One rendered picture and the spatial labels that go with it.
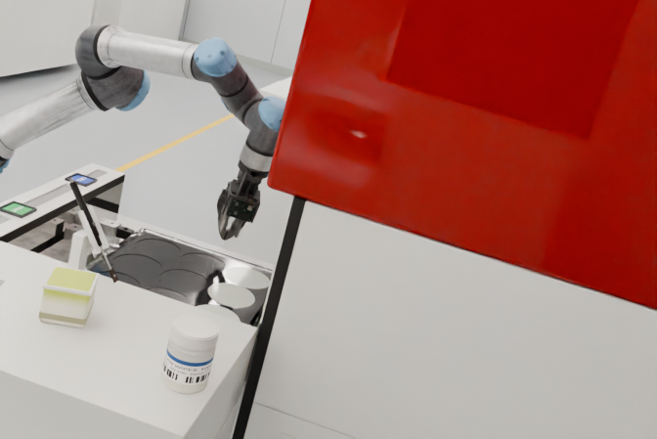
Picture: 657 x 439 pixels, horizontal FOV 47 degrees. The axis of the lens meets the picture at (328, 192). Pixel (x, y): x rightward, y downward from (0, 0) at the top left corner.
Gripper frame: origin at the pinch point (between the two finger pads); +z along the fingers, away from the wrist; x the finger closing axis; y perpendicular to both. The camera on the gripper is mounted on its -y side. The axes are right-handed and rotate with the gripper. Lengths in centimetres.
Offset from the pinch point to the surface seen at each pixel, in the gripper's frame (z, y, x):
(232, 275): 3.0, 11.4, 3.1
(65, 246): 10.0, 8.3, -32.6
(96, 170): 7.2, -23.3, -32.8
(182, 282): 3.3, 18.8, -7.6
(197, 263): 4.5, 8.4, -4.6
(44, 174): 146, -252, -71
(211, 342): -20, 64, -6
